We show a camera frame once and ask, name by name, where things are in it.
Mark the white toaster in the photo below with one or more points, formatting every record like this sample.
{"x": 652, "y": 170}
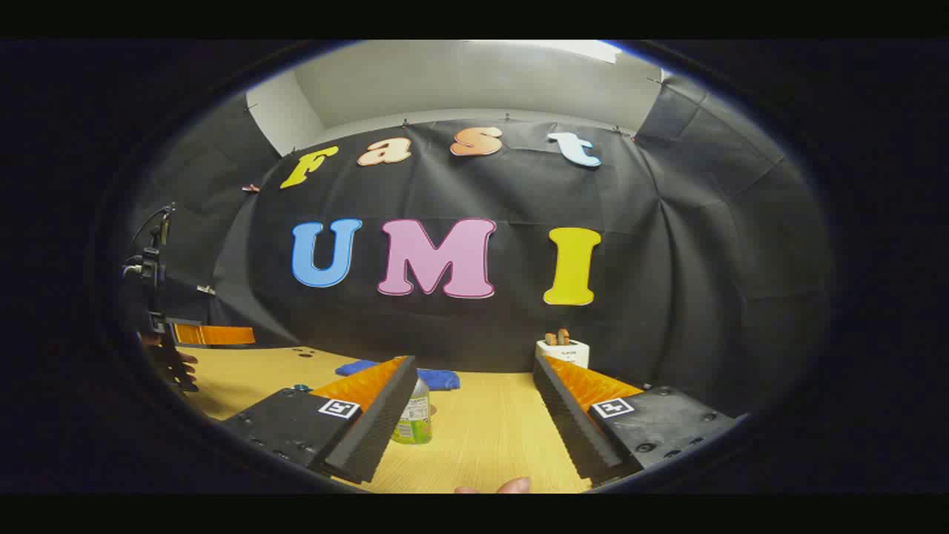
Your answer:
{"x": 571, "y": 354}

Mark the silver green-label water bottle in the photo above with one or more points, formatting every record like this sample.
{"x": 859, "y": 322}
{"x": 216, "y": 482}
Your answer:
{"x": 414, "y": 423}

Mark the blue towel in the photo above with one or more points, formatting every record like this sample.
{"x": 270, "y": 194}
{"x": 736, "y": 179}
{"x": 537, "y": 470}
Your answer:
{"x": 437, "y": 378}

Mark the brown toast slice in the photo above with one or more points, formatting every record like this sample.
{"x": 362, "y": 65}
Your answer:
{"x": 562, "y": 337}

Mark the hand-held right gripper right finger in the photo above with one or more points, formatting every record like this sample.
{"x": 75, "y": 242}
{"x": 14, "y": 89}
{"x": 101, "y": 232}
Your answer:
{"x": 571, "y": 426}

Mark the black backdrop cloth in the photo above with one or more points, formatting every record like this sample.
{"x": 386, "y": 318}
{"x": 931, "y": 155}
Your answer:
{"x": 667, "y": 259}

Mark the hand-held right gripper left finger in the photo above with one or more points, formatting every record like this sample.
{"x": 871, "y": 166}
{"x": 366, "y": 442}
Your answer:
{"x": 378, "y": 426}

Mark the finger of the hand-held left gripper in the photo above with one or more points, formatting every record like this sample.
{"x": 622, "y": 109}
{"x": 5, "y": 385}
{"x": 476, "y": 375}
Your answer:
{"x": 215, "y": 335}

